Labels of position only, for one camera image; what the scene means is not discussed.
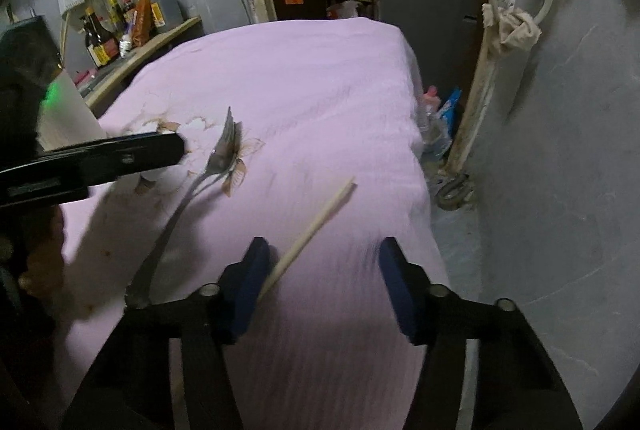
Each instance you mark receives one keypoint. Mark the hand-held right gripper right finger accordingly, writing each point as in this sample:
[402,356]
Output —
[400,290]

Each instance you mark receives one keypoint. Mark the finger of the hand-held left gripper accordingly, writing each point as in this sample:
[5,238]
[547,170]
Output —
[125,155]

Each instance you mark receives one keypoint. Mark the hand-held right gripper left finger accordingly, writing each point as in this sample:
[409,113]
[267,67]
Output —
[250,290]

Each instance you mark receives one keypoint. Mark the white plastic cup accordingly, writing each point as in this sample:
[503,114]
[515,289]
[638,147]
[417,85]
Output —
[70,115]

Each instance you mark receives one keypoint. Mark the wooden chopstick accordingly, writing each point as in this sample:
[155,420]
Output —
[315,225]

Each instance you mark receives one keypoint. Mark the metal fork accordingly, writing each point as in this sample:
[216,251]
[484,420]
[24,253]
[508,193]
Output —
[220,150]

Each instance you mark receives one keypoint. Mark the person's left hand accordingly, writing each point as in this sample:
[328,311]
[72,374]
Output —
[47,255]

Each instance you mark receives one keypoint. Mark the large dark soy sauce bottle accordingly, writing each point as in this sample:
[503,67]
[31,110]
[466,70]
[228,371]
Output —
[100,45]

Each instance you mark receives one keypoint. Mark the small white bottle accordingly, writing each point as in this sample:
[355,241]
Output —
[125,46]

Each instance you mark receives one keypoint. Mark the yellow cap sauce bottle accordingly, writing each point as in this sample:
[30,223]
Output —
[116,15]

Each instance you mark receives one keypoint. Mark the red cap dark bottle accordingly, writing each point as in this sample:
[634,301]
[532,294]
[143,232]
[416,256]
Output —
[128,7]

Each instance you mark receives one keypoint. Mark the orange seasoning packet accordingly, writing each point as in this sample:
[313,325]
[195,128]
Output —
[141,22]

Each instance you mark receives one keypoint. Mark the crumpled clear bottle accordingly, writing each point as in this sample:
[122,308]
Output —
[435,135]

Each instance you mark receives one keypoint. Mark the blue packet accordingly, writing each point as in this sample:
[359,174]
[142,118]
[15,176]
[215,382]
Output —
[451,107]

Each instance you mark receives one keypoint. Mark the pink floral cloth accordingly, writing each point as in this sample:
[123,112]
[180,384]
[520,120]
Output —
[310,100]

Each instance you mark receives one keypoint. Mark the pink bottle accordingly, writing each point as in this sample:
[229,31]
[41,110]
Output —
[431,97]

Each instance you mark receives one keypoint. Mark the grey cabinet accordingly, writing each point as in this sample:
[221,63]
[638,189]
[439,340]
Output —
[430,20]

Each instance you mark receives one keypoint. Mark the beige rag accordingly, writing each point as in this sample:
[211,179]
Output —
[515,30]

